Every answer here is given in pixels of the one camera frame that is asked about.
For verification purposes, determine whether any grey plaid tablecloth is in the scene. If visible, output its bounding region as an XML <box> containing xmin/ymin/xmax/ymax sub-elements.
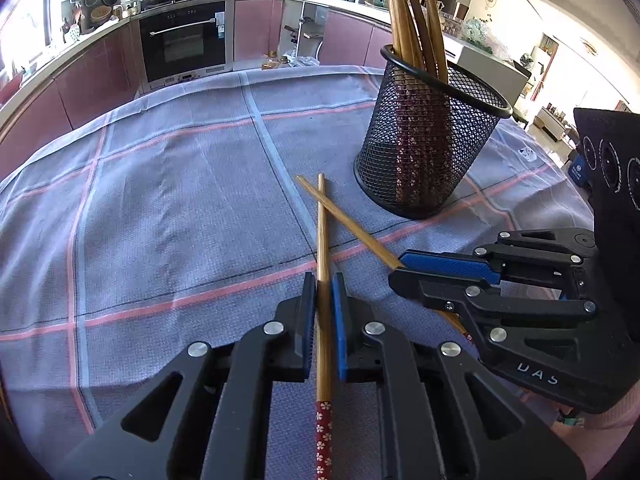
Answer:
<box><xmin>1</xmin><ymin>66</ymin><xmax>592</xmax><ymax>472</ymax></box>

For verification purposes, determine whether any built-in black oven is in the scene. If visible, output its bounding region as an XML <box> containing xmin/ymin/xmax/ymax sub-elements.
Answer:
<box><xmin>140</xmin><ymin>0</ymin><xmax>227</xmax><ymax>82</ymax></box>

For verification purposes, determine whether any black camera box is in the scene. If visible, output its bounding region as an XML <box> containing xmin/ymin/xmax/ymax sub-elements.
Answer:
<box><xmin>574</xmin><ymin>107</ymin><xmax>639</xmax><ymax>320</ymax></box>

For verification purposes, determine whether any bamboo chopstick red patterned end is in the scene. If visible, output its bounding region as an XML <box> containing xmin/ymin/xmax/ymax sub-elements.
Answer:
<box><xmin>316</xmin><ymin>203</ymin><xmax>333</xmax><ymax>479</ymax></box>

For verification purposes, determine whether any white kitchen counter island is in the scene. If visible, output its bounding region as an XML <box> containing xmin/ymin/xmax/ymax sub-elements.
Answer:
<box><xmin>234</xmin><ymin>0</ymin><xmax>532</xmax><ymax>106</ymax></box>

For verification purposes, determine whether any black mesh utensil holder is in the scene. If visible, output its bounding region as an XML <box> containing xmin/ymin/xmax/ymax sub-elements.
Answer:
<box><xmin>352</xmin><ymin>44</ymin><xmax>512</xmax><ymax>220</ymax></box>

